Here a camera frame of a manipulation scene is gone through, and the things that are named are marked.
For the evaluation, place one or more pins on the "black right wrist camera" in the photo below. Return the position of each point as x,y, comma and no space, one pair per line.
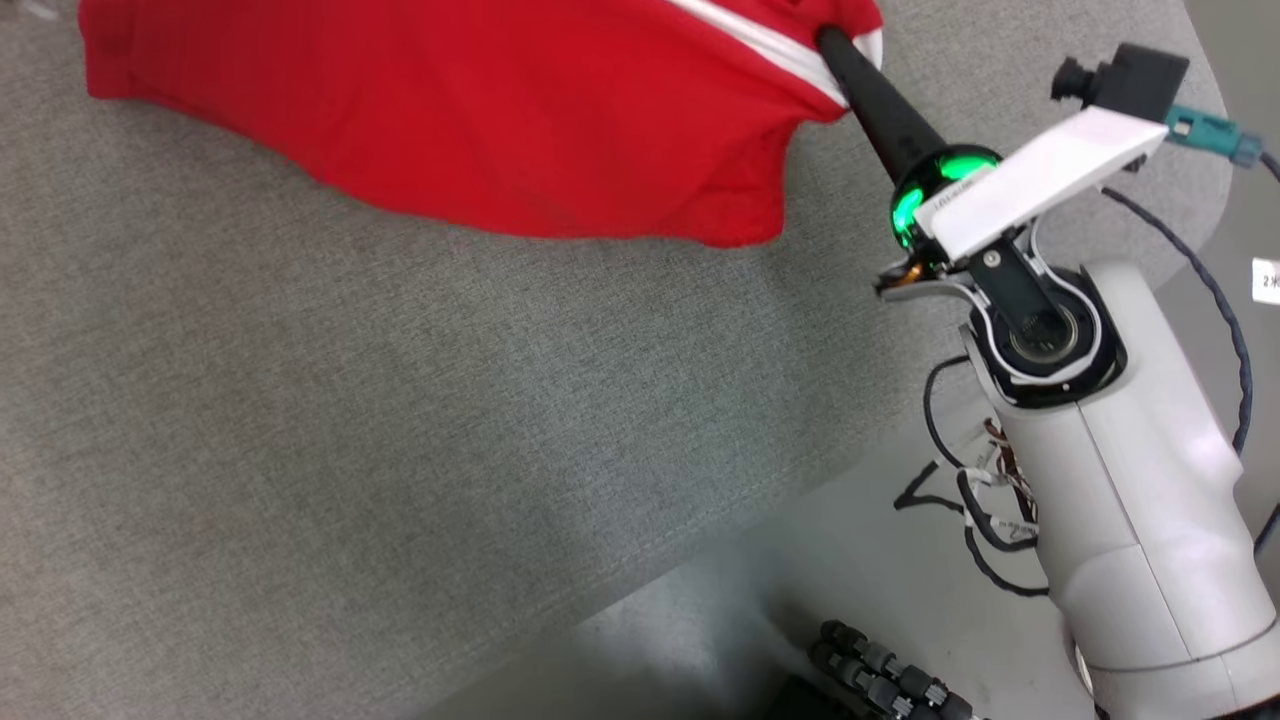
1140,75

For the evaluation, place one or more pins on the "red shorts white trim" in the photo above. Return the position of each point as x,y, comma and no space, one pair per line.
450,100

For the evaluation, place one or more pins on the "white paper label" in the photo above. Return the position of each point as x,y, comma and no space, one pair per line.
1268,280

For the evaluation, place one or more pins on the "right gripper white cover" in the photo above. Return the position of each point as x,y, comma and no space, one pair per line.
1030,175

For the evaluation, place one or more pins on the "grey fabric sofa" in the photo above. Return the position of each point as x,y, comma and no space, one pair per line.
400,420

